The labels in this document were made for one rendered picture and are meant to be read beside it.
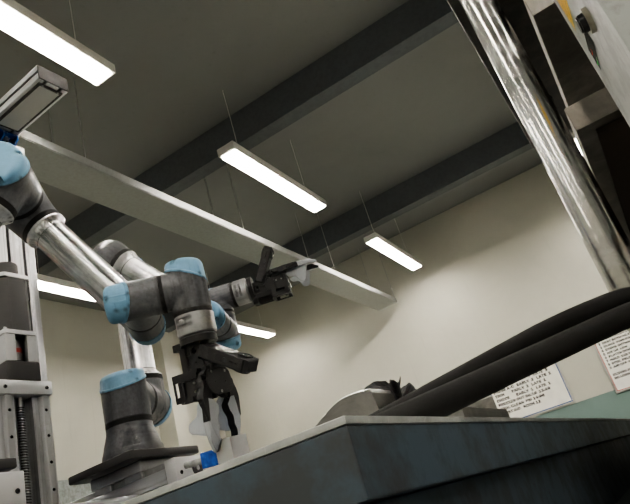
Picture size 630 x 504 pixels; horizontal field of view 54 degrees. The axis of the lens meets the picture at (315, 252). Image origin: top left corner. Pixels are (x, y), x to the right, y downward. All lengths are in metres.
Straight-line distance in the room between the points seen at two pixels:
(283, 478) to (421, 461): 0.09
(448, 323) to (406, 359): 0.77
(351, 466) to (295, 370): 9.27
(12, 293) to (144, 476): 0.55
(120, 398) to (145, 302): 0.50
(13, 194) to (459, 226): 7.87
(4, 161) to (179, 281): 0.42
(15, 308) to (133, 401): 0.36
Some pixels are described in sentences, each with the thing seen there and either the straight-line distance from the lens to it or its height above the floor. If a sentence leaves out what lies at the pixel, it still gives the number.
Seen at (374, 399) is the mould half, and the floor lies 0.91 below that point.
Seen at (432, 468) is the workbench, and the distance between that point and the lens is 0.37.
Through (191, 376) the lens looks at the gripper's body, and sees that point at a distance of 1.17.
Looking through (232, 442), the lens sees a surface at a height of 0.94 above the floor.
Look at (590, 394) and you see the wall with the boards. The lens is 8.21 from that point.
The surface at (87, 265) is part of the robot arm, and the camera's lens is 1.38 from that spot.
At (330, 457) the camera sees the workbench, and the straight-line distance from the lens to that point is 0.30.
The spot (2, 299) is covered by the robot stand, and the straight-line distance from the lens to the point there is 1.68.
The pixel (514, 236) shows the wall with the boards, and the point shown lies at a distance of 8.65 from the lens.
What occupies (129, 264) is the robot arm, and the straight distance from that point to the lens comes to 1.78.
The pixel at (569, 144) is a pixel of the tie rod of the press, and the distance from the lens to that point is 1.10.
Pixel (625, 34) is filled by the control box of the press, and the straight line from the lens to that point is 0.76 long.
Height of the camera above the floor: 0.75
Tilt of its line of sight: 24 degrees up
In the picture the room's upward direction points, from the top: 17 degrees counter-clockwise
